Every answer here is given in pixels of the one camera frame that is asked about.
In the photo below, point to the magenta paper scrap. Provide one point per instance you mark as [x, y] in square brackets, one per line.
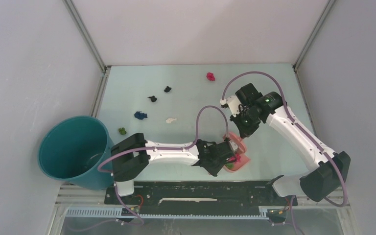
[210, 76]

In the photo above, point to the white cable duct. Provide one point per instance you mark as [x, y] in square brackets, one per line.
[118, 212]

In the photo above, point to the dark blue paper scrap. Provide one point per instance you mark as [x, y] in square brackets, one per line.
[140, 115]

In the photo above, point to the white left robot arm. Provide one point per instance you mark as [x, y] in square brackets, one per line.
[135, 153]

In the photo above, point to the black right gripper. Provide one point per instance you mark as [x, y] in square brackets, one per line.
[246, 131]

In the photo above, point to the black paper scrap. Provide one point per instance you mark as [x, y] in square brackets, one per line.
[153, 98]
[167, 89]

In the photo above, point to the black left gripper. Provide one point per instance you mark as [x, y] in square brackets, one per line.
[214, 171]

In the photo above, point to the aluminium corner post right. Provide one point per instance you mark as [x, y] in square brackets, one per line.
[314, 33]

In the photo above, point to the pink dustpan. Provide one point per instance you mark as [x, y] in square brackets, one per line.
[240, 148]

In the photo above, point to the white paper scrap left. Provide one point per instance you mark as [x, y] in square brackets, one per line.
[170, 120]

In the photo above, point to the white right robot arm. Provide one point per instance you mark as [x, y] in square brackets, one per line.
[326, 169]

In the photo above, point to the teal plastic bucket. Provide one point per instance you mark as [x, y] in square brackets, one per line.
[73, 149]

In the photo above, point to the aluminium corner post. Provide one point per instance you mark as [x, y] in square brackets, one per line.
[314, 33]
[105, 69]

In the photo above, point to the aluminium corner post left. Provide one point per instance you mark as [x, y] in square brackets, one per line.
[105, 69]

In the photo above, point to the black paper scrap far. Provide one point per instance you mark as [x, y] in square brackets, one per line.
[167, 89]

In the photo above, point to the black paper scrap near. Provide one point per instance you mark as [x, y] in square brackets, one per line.
[153, 98]

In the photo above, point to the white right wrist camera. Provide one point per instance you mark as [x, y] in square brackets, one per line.
[233, 103]

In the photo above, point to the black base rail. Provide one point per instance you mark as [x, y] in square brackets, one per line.
[212, 196]

